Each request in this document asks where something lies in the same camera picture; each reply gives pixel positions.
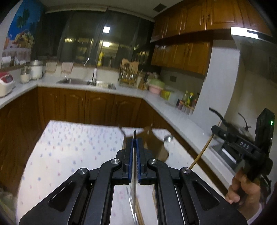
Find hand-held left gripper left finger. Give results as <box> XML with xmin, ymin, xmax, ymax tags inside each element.
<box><xmin>19</xmin><ymin>138</ymin><xmax>133</xmax><ymax>225</ymax></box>

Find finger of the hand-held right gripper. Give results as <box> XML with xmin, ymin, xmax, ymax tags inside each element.
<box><xmin>211</xmin><ymin>125</ymin><xmax>230</xmax><ymax>143</ymax></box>

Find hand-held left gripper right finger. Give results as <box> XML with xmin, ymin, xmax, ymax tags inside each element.
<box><xmin>136</xmin><ymin>138</ymin><xmax>247</xmax><ymax>225</ymax></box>

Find wooden chopstick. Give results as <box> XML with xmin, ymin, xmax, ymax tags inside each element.
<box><xmin>190</xmin><ymin>121</ymin><xmax>221</xmax><ymax>169</ymax></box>
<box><xmin>137</xmin><ymin>205</ymin><xmax>145</xmax><ymax>225</ymax></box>

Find steel kitchen knife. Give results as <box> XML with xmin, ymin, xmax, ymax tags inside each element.
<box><xmin>118</xmin><ymin>124</ymin><xmax>175</xmax><ymax>225</ymax></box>

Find person's right forearm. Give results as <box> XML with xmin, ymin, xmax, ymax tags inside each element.
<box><xmin>246</xmin><ymin>203</ymin><xmax>264</xmax><ymax>225</ymax></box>

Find dish rack with utensils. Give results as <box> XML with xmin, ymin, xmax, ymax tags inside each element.
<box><xmin>118</xmin><ymin>65</ymin><xmax>139</xmax><ymax>88</ymax></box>

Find person's right hand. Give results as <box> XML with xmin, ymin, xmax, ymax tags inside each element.
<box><xmin>225</xmin><ymin>168</ymin><xmax>261</xmax><ymax>209</ymax></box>

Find black wok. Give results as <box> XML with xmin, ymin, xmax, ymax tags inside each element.
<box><xmin>208</xmin><ymin>107</ymin><xmax>256</xmax><ymax>139</ymax></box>

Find row of seasoning bottles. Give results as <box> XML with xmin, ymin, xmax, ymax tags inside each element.
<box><xmin>177</xmin><ymin>91</ymin><xmax>200</xmax><ymax>115</ymax></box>

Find clear plastic container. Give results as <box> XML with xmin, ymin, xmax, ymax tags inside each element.
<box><xmin>167</xmin><ymin>89</ymin><xmax>184</xmax><ymax>106</ymax></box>

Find dotted white tablecloth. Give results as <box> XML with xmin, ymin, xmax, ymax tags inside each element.
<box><xmin>16</xmin><ymin>120</ymin><xmax>219</xmax><ymax>225</ymax></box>

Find green and pink basins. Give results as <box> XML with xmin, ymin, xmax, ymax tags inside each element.
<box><xmin>148</xmin><ymin>79</ymin><xmax>166</xmax><ymax>96</ymax></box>

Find wooden knife block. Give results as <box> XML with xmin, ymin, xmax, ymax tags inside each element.
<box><xmin>138</xmin><ymin>70</ymin><xmax>150</xmax><ymax>90</ymax></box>

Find wooden base cabinets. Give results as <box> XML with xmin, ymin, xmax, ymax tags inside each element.
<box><xmin>0</xmin><ymin>87</ymin><xmax>217</xmax><ymax>173</ymax></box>

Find steel range hood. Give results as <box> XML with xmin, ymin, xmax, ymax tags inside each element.
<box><xmin>230</xmin><ymin>26</ymin><xmax>277</xmax><ymax>85</ymax></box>

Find steel faucet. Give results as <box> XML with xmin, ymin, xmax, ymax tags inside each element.
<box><xmin>84</xmin><ymin>57</ymin><xmax>98</xmax><ymax>82</ymax></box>

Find wooden cutting board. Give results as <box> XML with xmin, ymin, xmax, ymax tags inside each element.
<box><xmin>121</xmin><ymin>58</ymin><xmax>139</xmax><ymax>72</ymax></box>

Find steel sink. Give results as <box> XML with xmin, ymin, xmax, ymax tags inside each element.
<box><xmin>56</xmin><ymin>78</ymin><xmax>117</xmax><ymax>90</ymax></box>

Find pink hanging towel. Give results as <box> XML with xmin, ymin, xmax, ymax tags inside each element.
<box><xmin>61</xmin><ymin>62</ymin><xmax>74</xmax><ymax>75</ymax></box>

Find beige hanging towel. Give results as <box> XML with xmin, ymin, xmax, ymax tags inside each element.
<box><xmin>45</xmin><ymin>62</ymin><xmax>58</xmax><ymax>74</ymax></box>

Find white pot with steel lid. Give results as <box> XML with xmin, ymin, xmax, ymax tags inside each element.
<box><xmin>30</xmin><ymin>60</ymin><xmax>44</xmax><ymax>80</ymax></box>

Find white mug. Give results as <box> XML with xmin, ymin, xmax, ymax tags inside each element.
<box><xmin>20</xmin><ymin>66</ymin><xmax>31</xmax><ymax>84</ymax></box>

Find dark kitchen window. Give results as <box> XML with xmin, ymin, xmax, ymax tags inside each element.
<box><xmin>44</xmin><ymin>7</ymin><xmax>157</xmax><ymax>66</ymax></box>

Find white and red rice cooker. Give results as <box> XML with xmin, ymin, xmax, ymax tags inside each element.
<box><xmin>0</xmin><ymin>72</ymin><xmax>17</xmax><ymax>98</ymax></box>

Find wooden wall cabinets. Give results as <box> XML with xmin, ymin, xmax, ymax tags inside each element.
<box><xmin>150</xmin><ymin>0</ymin><xmax>273</xmax><ymax>77</ymax></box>

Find fruit and palm wall poster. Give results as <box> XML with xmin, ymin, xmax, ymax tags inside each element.
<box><xmin>3</xmin><ymin>0</ymin><xmax>44</xmax><ymax>59</ymax></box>

